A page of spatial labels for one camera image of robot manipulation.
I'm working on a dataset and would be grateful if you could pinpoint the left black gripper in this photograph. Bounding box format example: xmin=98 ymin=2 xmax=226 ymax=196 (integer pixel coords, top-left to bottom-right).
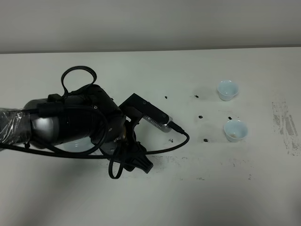
xmin=70 ymin=85 xmax=153 ymax=174

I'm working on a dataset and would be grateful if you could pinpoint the pale blue porcelain teapot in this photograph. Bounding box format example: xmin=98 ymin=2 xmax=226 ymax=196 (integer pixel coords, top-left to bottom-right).
xmin=63 ymin=137 xmax=95 ymax=153

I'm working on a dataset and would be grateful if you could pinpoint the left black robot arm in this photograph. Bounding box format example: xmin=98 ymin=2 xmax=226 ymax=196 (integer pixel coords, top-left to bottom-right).
xmin=0 ymin=85 xmax=153 ymax=178

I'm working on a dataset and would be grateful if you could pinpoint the near pale blue teacup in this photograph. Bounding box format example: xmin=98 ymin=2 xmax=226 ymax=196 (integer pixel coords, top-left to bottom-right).
xmin=223 ymin=120 xmax=248 ymax=143

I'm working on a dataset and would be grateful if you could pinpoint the pale blue teacup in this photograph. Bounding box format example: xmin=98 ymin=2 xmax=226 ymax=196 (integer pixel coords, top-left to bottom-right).
xmin=217 ymin=80 xmax=239 ymax=101
xmin=223 ymin=120 xmax=248 ymax=143

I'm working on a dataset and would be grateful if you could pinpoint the far pale blue teacup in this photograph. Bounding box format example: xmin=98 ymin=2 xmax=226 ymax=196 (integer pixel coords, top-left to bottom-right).
xmin=217 ymin=80 xmax=239 ymax=101

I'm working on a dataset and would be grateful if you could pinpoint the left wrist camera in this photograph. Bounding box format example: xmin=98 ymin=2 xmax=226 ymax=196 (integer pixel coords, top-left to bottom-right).
xmin=119 ymin=93 xmax=172 ymax=133

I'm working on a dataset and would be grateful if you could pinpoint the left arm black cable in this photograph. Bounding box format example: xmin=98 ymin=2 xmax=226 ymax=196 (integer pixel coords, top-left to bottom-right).
xmin=0 ymin=65 xmax=190 ymax=179

